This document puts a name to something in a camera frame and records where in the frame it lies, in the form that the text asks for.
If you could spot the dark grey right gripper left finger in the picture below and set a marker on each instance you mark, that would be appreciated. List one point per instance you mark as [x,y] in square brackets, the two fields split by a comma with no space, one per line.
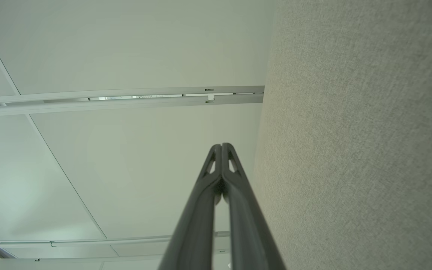
[197,225]

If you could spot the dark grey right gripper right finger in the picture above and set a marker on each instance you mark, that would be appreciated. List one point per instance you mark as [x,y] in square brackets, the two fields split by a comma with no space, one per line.
[246,225]

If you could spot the thin white ceiling rail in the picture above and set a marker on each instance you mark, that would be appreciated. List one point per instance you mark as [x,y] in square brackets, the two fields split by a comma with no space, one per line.
[107,240]

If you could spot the white slotted ceiling rail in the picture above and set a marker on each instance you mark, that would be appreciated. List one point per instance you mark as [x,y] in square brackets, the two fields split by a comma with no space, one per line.
[88,107]

